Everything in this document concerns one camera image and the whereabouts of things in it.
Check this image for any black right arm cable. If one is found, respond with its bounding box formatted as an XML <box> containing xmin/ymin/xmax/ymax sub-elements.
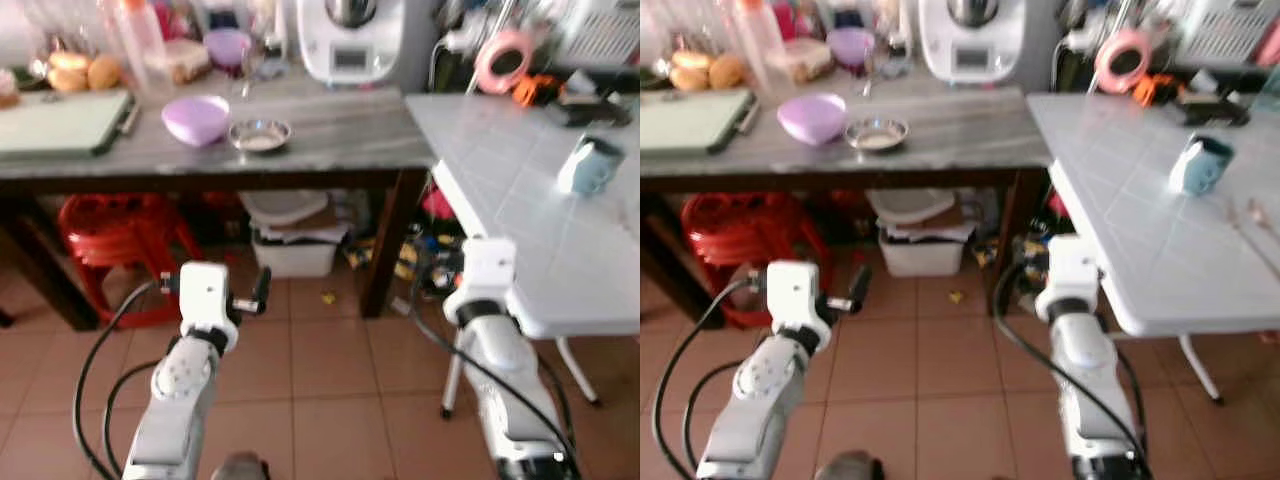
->
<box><xmin>993</xmin><ymin>260</ymin><xmax>1153</xmax><ymax>473</ymax></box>
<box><xmin>410</xmin><ymin>260</ymin><xmax>583</xmax><ymax>473</ymax></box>

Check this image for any clear bottle orange cap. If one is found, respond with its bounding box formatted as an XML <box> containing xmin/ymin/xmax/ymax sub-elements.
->
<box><xmin>733</xmin><ymin>0</ymin><xmax>793</xmax><ymax>93</ymax></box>
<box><xmin>110</xmin><ymin>0</ymin><xmax>173</xmax><ymax>97</ymax></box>

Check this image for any pale thin utensil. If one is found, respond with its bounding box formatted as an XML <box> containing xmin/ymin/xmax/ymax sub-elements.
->
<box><xmin>1226</xmin><ymin>197</ymin><xmax>1280</xmax><ymax>265</ymax></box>

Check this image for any orange black tool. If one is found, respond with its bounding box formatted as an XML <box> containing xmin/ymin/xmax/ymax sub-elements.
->
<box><xmin>512</xmin><ymin>74</ymin><xmax>563</xmax><ymax>108</ymax></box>
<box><xmin>1132</xmin><ymin>73</ymin><xmax>1183</xmax><ymax>108</ymax></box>

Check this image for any light purple plastic bowl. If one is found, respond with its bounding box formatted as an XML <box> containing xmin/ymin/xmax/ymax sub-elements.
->
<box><xmin>161</xmin><ymin>95</ymin><xmax>232</xmax><ymax>149</ymax></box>
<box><xmin>777</xmin><ymin>93</ymin><xmax>850</xmax><ymax>148</ymax></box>

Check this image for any white plastic folding table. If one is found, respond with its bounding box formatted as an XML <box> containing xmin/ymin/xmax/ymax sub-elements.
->
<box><xmin>1027</xmin><ymin>92</ymin><xmax>1280</xmax><ymax>406</ymax></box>
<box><xmin>405</xmin><ymin>92</ymin><xmax>641</xmax><ymax>421</ymax></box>

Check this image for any long black left arm cable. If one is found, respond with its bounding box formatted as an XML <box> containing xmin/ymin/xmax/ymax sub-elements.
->
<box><xmin>72</xmin><ymin>278</ymin><xmax>186</xmax><ymax>480</ymax></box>
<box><xmin>652</xmin><ymin>276</ymin><xmax>771</xmax><ymax>480</ymax></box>

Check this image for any flat black device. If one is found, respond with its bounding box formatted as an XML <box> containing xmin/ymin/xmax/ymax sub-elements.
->
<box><xmin>1175</xmin><ymin>94</ymin><xmax>1252</xmax><ymax>129</ymax></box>
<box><xmin>547</xmin><ymin>90</ymin><xmax>635</xmax><ymax>130</ymax></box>

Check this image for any pink ring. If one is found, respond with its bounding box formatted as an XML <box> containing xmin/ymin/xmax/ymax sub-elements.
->
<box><xmin>473</xmin><ymin>29</ymin><xmax>535</xmax><ymax>95</ymax></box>
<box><xmin>1093</xmin><ymin>27</ymin><xmax>1154</xmax><ymax>95</ymax></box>

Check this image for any clear food container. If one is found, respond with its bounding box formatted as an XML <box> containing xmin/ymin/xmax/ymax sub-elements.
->
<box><xmin>160</xmin><ymin>40</ymin><xmax>214</xmax><ymax>85</ymax></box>
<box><xmin>788</xmin><ymin>38</ymin><xmax>836</xmax><ymax>83</ymax></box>

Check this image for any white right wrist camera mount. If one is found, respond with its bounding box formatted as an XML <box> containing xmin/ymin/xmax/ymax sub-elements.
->
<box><xmin>1035</xmin><ymin>235</ymin><xmax>1102</xmax><ymax>321</ymax></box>
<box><xmin>444</xmin><ymin>238</ymin><xmax>518</xmax><ymax>323</ymax></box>

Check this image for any short black left arm cable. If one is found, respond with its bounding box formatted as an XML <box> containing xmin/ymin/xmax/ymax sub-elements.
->
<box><xmin>682</xmin><ymin>358</ymin><xmax>747</xmax><ymax>473</ymax></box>
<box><xmin>103</xmin><ymin>358</ymin><xmax>163</xmax><ymax>477</ymax></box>

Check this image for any pale green cutting board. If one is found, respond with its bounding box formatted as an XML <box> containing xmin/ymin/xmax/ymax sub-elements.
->
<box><xmin>0</xmin><ymin>90</ymin><xmax>136</xmax><ymax>161</ymax></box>
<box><xmin>640</xmin><ymin>88</ymin><xmax>756</xmax><ymax>157</ymax></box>

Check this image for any grey marble dark wood counter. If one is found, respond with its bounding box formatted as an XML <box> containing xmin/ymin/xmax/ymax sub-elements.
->
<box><xmin>0</xmin><ymin>80</ymin><xmax>437</xmax><ymax>331</ymax></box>
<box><xmin>640</xmin><ymin>82</ymin><xmax>1053</xmax><ymax>331</ymax></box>

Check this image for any white kitchen machine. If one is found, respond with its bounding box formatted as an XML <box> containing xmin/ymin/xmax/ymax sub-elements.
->
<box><xmin>296</xmin><ymin>0</ymin><xmax>407</xmax><ymax>87</ymax></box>
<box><xmin>918</xmin><ymin>0</ymin><xmax>1027</xmax><ymax>86</ymax></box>

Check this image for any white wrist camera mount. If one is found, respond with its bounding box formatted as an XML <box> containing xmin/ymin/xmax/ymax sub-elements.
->
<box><xmin>765</xmin><ymin>260</ymin><xmax>833</xmax><ymax>333</ymax></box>
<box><xmin>178</xmin><ymin>262</ymin><xmax>241</xmax><ymax>333</ymax></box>
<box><xmin>1035</xmin><ymin>235</ymin><xmax>1102</xmax><ymax>321</ymax></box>
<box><xmin>444</xmin><ymin>238</ymin><xmax>518</xmax><ymax>323</ymax></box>

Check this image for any small metal dish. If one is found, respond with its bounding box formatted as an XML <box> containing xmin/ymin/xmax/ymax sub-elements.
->
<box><xmin>846</xmin><ymin>117</ymin><xmax>911</xmax><ymax>153</ymax></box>
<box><xmin>229</xmin><ymin>119</ymin><xmax>293</xmax><ymax>154</ymax></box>

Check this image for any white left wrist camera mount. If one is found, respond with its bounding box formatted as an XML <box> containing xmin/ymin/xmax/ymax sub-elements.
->
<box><xmin>765</xmin><ymin>260</ymin><xmax>833</xmax><ymax>333</ymax></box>
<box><xmin>178</xmin><ymin>262</ymin><xmax>241</xmax><ymax>333</ymax></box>

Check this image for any white storage box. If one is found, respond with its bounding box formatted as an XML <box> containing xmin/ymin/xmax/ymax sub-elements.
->
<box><xmin>879</xmin><ymin>234</ymin><xmax>967</xmax><ymax>279</ymax></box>
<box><xmin>249</xmin><ymin>234</ymin><xmax>340</xmax><ymax>280</ymax></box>

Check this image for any red plastic stool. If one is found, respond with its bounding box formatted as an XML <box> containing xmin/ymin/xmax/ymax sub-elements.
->
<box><xmin>680</xmin><ymin>192</ymin><xmax>833</xmax><ymax>330</ymax></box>
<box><xmin>57</xmin><ymin>192</ymin><xmax>208</xmax><ymax>330</ymax></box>

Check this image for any white slatted basket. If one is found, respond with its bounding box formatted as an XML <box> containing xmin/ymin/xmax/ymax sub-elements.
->
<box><xmin>1168</xmin><ymin>0</ymin><xmax>1269</xmax><ymax>69</ymax></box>
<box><xmin>553</xmin><ymin>0</ymin><xmax>641</xmax><ymax>73</ymax></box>

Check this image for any white plastic basin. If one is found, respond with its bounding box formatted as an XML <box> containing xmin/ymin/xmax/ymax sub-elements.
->
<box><xmin>239</xmin><ymin>189</ymin><xmax>330</xmax><ymax>227</ymax></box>
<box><xmin>865</xmin><ymin>187</ymin><xmax>953</xmax><ymax>227</ymax></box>

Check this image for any grey robot foot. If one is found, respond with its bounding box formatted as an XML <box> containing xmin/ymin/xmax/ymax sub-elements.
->
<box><xmin>211</xmin><ymin>451</ymin><xmax>270</xmax><ymax>480</ymax></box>
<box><xmin>814</xmin><ymin>449</ymin><xmax>884</xmax><ymax>480</ymax></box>

